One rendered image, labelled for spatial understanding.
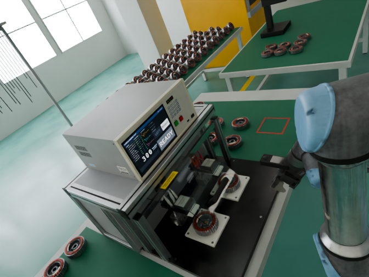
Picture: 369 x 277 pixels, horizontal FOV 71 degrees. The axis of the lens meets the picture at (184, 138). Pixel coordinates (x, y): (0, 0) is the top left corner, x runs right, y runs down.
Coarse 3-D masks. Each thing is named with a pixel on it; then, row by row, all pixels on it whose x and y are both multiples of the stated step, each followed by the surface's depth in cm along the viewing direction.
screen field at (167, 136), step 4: (168, 132) 108; (172, 132) 110; (164, 136) 107; (168, 136) 108; (172, 136) 111; (160, 140) 105; (164, 140) 107; (168, 140) 109; (160, 144) 105; (164, 144) 107; (160, 148) 105
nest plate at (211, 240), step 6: (216, 216) 115; (222, 216) 114; (228, 216) 113; (222, 222) 112; (192, 228) 115; (222, 228) 109; (186, 234) 113; (192, 234) 112; (216, 234) 108; (198, 240) 109; (204, 240) 108; (210, 240) 107; (216, 240) 106
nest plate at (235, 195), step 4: (240, 176) 129; (244, 176) 128; (248, 176) 127; (244, 180) 126; (248, 180) 126; (244, 184) 124; (240, 188) 123; (244, 188) 123; (232, 192) 123; (236, 192) 122; (240, 192) 121; (228, 196) 122; (232, 196) 121; (236, 196) 120; (240, 196) 120; (232, 200) 121; (236, 200) 119
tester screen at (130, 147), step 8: (160, 112) 104; (152, 120) 101; (160, 120) 104; (144, 128) 98; (152, 128) 101; (168, 128) 108; (136, 136) 95; (144, 136) 98; (152, 136) 101; (160, 136) 105; (128, 144) 92; (136, 144) 95; (144, 144) 98; (152, 144) 101; (168, 144) 109; (128, 152) 92; (136, 152) 95; (144, 152) 98; (160, 152) 105; (136, 160) 96; (152, 160) 102
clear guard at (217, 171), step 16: (176, 160) 110; (192, 160) 106; (208, 160) 103; (176, 176) 102; (192, 176) 98; (208, 176) 95; (224, 176) 96; (160, 192) 98; (176, 192) 95; (192, 192) 92; (208, 192) 91; (224, 192) 93; (192, 208) 86; (208, 208) 88; (208, 224) 85
